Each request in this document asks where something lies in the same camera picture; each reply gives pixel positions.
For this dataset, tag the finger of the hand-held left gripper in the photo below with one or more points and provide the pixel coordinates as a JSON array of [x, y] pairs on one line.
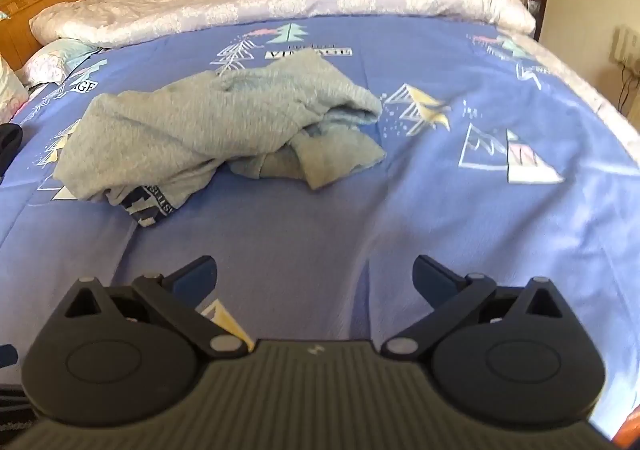
[[9, 143]]

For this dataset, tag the blue printed bed sheet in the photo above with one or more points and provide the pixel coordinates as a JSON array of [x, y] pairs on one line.
[[350, 210]]

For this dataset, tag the pink floral pillow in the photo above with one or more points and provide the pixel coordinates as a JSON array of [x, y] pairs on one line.
[[10, 90]]

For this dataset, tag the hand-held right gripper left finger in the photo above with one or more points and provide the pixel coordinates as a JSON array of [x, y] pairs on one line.
[[192, 280]]

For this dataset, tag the light floral pillow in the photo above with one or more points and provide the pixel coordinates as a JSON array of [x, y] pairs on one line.
[[55, 58]]

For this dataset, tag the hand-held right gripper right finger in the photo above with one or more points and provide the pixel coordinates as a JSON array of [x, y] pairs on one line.
[[432, 282]]

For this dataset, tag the white wall socket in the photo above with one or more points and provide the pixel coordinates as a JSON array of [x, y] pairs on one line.
[[627, 45]]

